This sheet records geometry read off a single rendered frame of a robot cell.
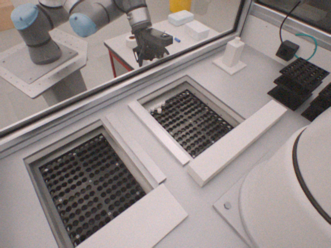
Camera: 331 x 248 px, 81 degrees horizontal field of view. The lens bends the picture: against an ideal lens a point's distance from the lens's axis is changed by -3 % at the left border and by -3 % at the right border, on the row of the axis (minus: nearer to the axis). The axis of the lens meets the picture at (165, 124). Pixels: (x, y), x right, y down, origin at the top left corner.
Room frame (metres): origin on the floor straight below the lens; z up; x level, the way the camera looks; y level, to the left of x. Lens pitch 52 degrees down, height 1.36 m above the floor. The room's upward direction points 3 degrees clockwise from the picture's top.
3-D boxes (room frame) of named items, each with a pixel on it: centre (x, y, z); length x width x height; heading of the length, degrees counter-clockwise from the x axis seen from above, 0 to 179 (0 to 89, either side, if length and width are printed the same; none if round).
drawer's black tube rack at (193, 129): (0.37, -0.07, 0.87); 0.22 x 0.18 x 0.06; 41
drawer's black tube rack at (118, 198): (0.17, 0.17, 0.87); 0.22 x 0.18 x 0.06; 41
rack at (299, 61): (0.46, -0.38, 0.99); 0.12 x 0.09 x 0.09; 131
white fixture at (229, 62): (0.60, -0.21, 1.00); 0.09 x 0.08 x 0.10; 41
